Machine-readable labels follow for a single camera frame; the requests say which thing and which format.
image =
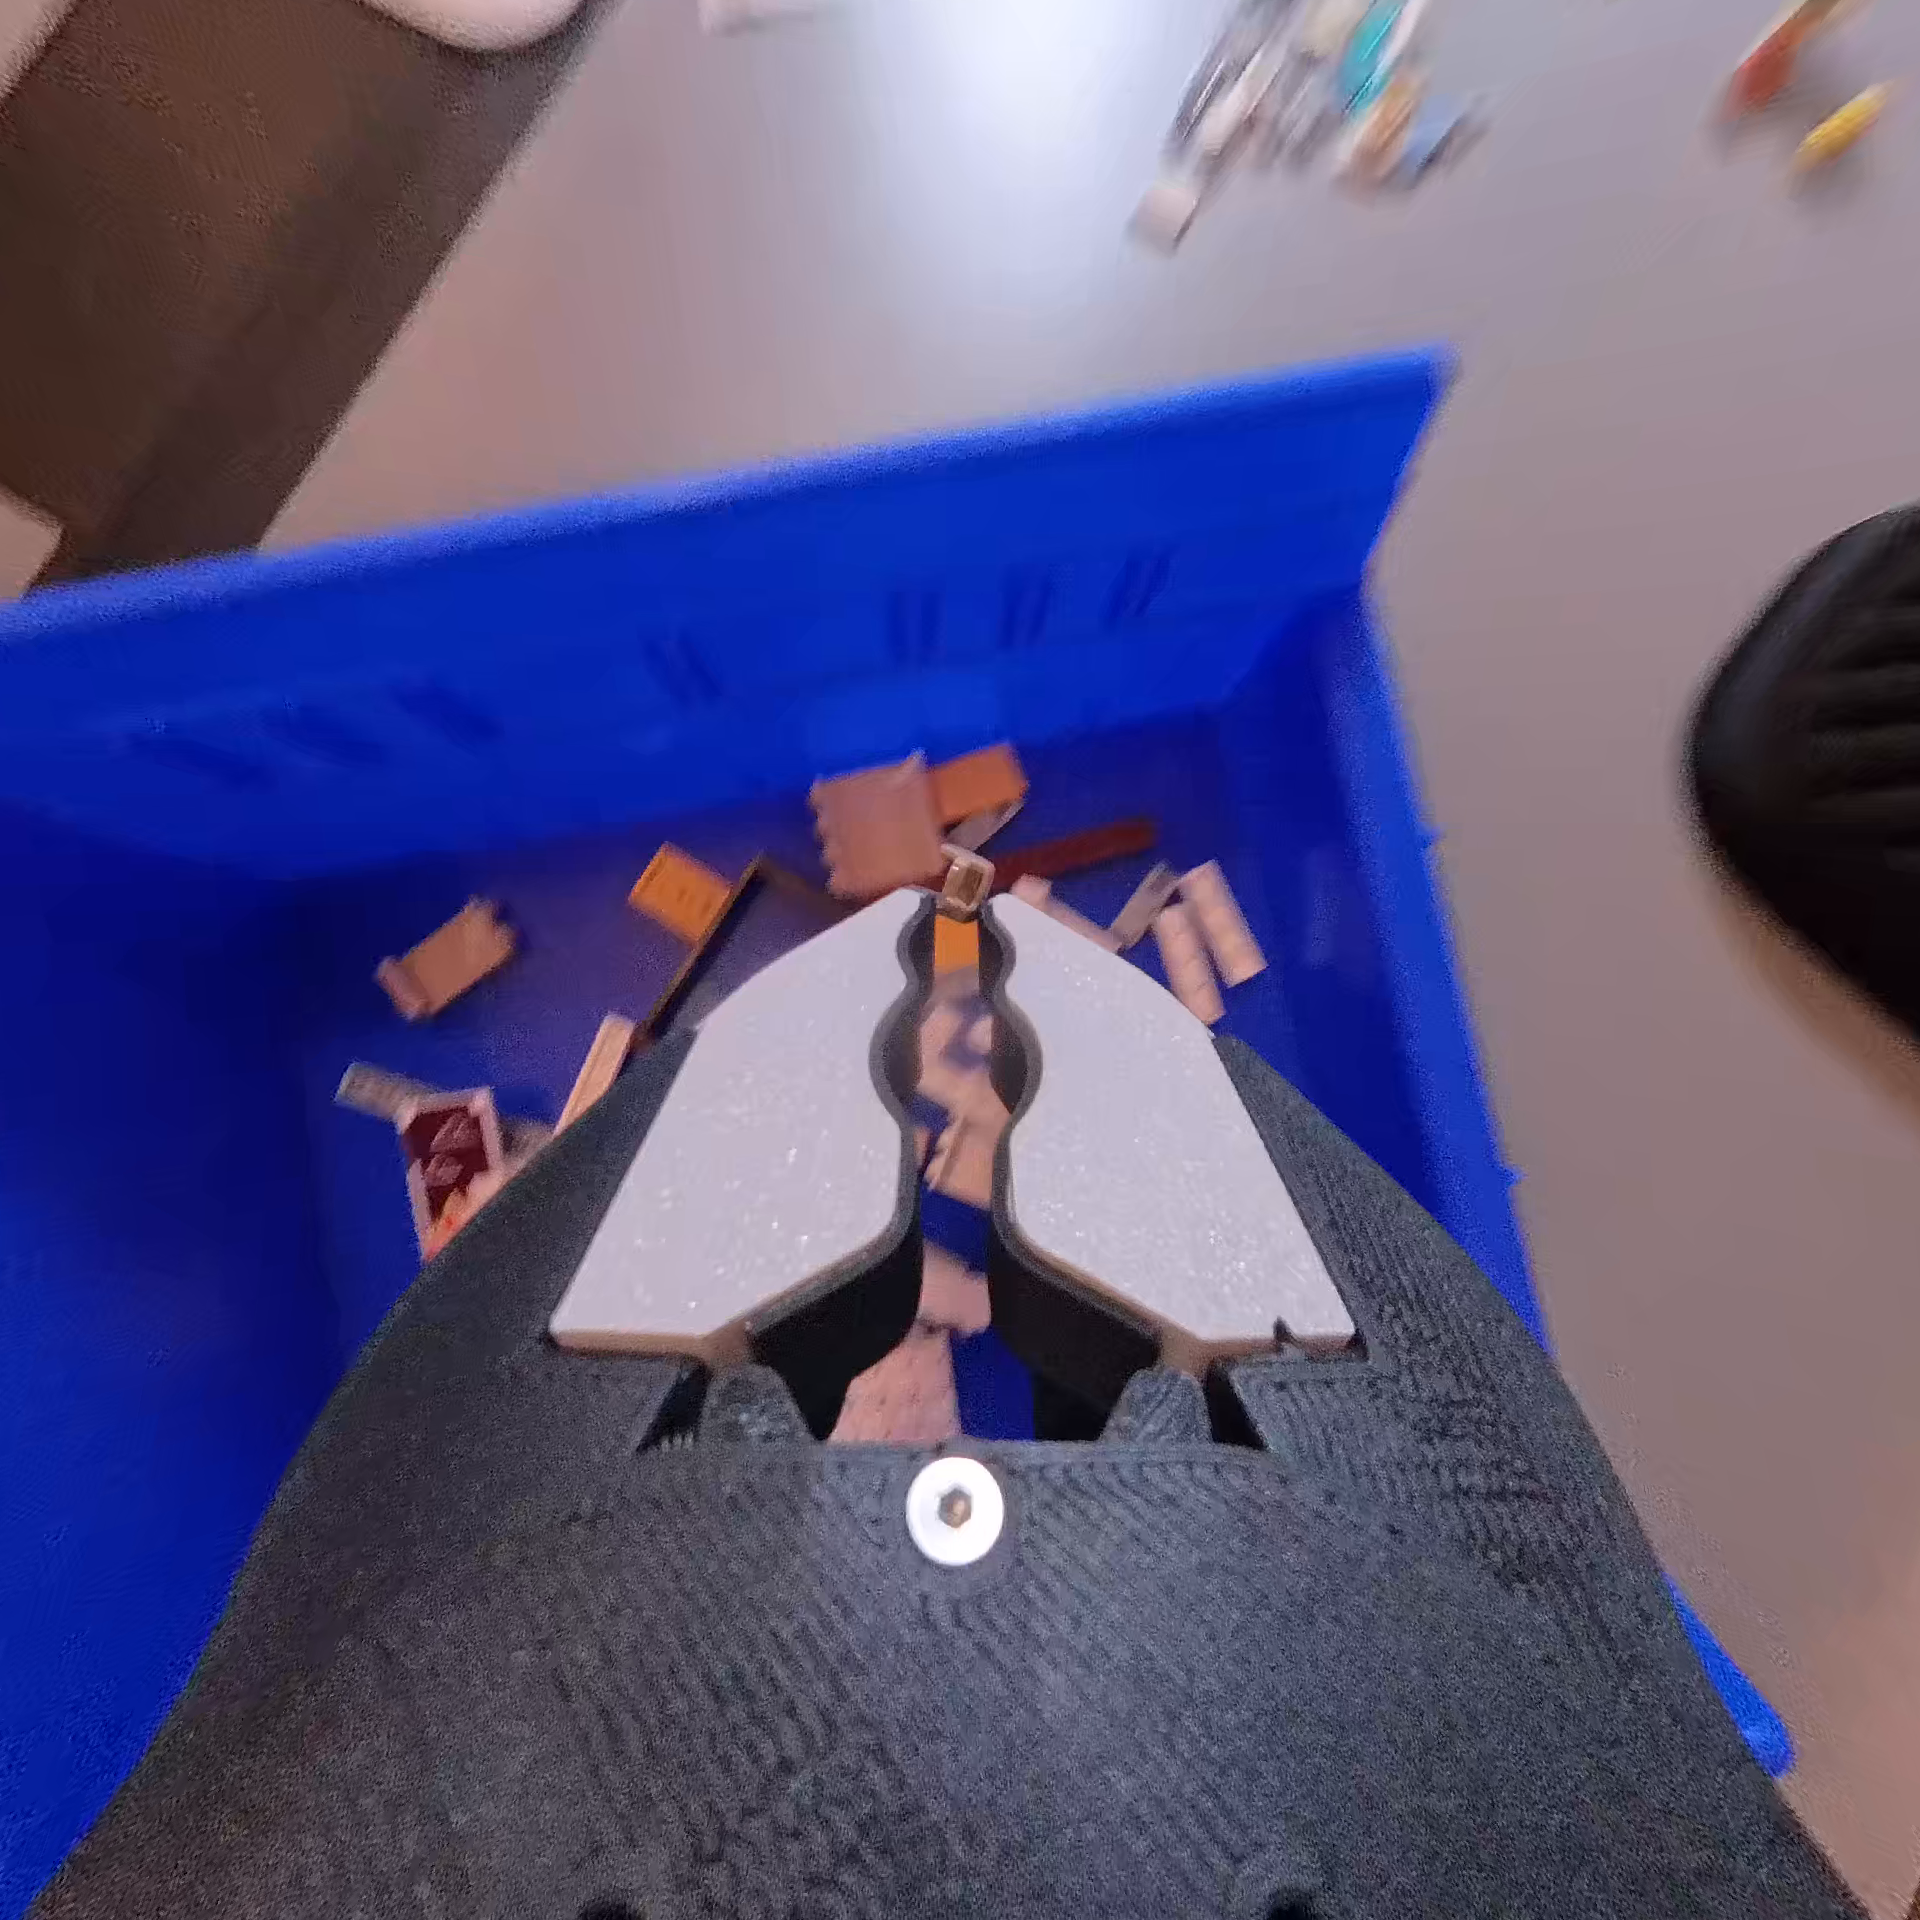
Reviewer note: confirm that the blue plastic bin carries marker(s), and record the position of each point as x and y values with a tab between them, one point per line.
600	646

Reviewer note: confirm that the scattered assorted lego bricks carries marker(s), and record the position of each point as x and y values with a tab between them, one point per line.
878	834

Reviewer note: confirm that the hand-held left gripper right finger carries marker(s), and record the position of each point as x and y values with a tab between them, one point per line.
1168	1168

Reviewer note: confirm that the pile of small lego pieces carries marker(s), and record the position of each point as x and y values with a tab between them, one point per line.
1320	105

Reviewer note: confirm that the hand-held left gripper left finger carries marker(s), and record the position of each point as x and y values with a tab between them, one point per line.
750	1168

